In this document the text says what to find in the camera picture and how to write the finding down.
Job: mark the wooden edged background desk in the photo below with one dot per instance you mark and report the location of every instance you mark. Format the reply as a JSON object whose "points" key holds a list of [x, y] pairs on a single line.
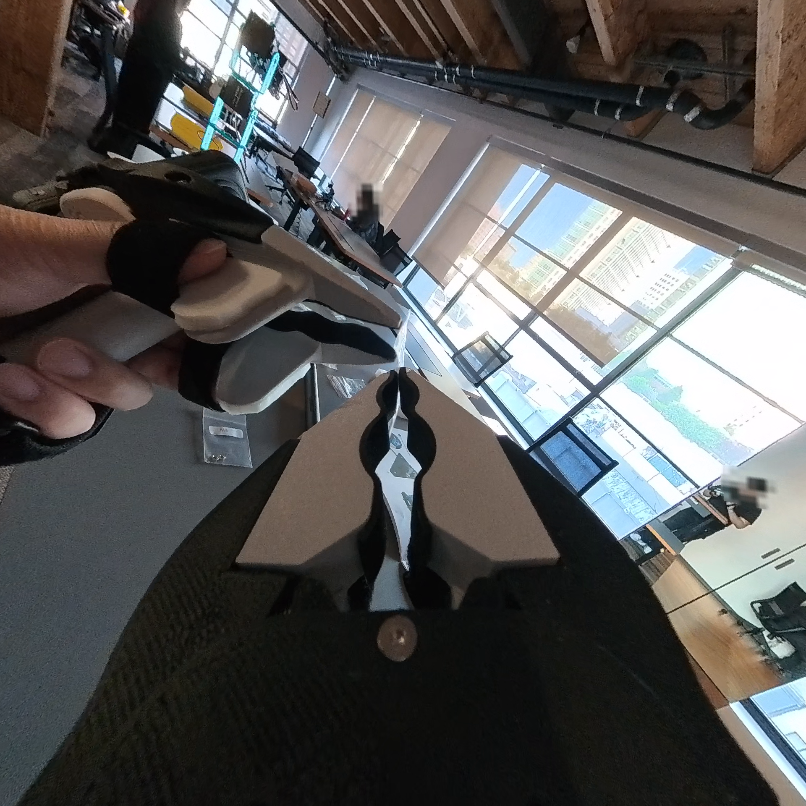
{"points": [[340, 233]]}

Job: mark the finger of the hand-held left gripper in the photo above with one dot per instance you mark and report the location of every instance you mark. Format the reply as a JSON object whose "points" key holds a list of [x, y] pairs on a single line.
{"points": [[340, 283], [352, 343]]}

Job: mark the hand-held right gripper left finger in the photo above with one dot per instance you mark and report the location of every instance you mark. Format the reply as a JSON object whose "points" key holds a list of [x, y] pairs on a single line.
{"points": [[308, 504]]}

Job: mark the labelled clear screw bag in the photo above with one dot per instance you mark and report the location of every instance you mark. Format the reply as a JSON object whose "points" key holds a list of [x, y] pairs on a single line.
{"points": [[228, 441]]}

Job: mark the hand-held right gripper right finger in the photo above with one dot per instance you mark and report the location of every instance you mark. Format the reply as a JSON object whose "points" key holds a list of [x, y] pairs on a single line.
{"points": [[485, 504]]}

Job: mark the printed instruction booklet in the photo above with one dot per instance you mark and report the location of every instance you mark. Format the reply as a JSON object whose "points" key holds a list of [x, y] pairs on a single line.
{"points": [[389, 497]]}

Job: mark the dark grey desk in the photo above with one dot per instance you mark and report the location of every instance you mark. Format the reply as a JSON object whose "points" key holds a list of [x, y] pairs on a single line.
{"points": [[126, 535]]}

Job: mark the wooden pillar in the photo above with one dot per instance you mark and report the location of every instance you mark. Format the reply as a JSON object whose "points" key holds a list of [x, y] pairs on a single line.
{"points": [[31, 63]]}

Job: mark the blue metal frame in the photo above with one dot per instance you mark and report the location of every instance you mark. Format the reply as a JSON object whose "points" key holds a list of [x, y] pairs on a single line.
{"points": [[242, 101]]}

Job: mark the black ceiling pipe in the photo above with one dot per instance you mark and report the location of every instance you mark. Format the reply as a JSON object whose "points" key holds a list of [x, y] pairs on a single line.
{"points": [[535, 82]]}

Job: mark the black mesh office chair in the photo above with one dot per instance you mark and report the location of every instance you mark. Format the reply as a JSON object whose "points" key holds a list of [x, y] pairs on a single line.
{"points": [[482, 359], [570, 456]]}

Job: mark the beige roller blind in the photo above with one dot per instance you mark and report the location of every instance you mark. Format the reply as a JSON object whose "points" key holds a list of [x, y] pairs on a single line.
{"points": [[384, 145], [466, 214]]}

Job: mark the person's left hand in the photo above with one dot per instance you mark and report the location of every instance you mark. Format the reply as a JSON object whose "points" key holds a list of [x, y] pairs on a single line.
{"points": [[50, 258]]}

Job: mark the small clear screw bag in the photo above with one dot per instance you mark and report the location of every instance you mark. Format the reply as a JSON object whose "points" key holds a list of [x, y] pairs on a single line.
{"points": [[347, 385]]}

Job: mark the large glazed window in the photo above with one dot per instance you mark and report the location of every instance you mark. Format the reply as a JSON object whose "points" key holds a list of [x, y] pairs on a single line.
{"points": [[629, 327]]}

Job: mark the clear bag of black spacers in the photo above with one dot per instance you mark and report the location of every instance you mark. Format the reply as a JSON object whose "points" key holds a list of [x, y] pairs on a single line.
{"points": [[400, 352]]}

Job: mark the black swivel office chair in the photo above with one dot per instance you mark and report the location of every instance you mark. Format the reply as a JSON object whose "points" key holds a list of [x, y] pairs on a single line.
{"points": [[781, 614], [393, 252]]}

